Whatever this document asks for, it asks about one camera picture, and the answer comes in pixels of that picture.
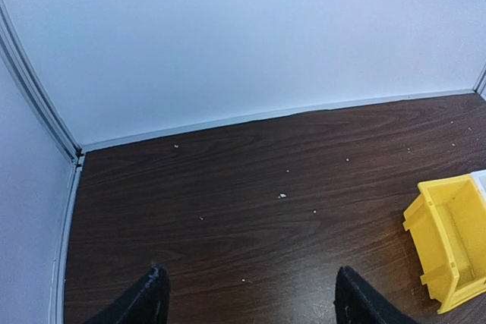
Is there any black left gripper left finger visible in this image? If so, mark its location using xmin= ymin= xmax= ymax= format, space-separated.
xmin=86 ymin=264 xmax=171 ymax=323

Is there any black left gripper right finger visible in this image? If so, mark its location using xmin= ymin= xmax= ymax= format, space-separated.
xmin=334 ymin=266 xmax=416 ymax=324

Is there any yellow bin left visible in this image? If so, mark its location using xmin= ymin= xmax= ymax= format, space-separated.
xmin=403 ymin=173 xmax=485 ymax=314

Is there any white plastic bin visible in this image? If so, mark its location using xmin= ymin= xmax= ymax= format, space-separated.
xmin=471 ymin=169 xmax=486 ymax=200

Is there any right aluminium corner post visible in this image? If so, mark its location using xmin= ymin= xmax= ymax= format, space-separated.
xmin=473 ymin=64 xmax=486 ymax=98

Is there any aluminium corner post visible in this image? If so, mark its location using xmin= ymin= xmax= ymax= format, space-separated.
xmin=473 ymin=64 xmax=486 ymax=98
xmin=1 ymin=2 xmax=84 ymax=168

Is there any left aluminium corner post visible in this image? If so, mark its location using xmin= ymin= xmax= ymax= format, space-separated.
xmin=1 ymin=2 xmax=84 ymax=168

